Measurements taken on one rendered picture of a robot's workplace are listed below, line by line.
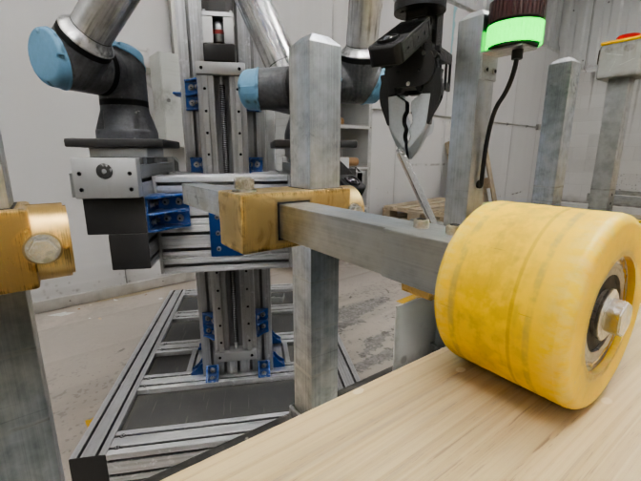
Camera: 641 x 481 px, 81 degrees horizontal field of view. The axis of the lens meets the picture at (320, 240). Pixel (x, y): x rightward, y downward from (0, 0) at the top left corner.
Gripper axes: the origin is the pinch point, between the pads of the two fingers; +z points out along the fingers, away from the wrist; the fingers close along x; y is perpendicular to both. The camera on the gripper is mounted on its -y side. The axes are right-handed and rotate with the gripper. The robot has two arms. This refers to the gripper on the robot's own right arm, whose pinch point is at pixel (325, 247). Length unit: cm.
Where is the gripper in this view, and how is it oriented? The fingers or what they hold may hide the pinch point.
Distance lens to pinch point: 72.9
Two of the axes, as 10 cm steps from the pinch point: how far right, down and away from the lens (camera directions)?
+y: -5.8, -1.9, 7.9
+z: -0.1, 9.7, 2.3
